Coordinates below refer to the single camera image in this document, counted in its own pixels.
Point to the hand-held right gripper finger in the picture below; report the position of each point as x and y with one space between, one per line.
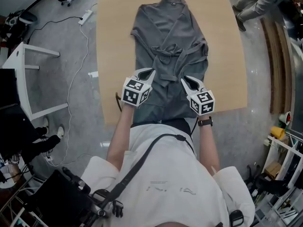
200 84
188 90

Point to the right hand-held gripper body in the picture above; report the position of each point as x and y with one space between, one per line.
203 103

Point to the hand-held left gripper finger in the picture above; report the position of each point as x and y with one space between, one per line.
139 71
151 78

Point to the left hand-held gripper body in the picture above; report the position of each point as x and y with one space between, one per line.
135 92

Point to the grey fabric belt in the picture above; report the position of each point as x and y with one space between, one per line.
169 52

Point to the grey robe garment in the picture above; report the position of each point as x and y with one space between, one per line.
165 25

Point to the person's left forearm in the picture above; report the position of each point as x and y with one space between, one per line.
120 138

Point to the person's right forearm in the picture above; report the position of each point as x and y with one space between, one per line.
208 145

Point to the person's black trousers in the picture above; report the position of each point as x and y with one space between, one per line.
177 125

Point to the white power strip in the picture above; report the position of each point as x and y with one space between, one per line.
85 16

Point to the yellow cup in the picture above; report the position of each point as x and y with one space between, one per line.
278 132

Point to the curved wooden boards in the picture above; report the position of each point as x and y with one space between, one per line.
279 67

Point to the red white cup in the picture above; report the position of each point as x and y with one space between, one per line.
286 117

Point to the white shelf unit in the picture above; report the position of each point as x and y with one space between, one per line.
277 148

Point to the person's white shirt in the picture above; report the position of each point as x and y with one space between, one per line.
170 183

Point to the cardboard box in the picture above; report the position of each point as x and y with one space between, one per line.
272 169

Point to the black office chair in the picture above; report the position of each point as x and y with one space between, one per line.
272 185

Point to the white floor socket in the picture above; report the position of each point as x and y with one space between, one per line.
48 158

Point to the white side table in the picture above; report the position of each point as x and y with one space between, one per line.
14 60

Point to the black white equipment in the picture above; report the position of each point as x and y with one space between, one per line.
23 18

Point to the black equipment pack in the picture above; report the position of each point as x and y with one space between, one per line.
59 197

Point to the white shelf rack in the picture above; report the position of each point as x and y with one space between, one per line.
14 207

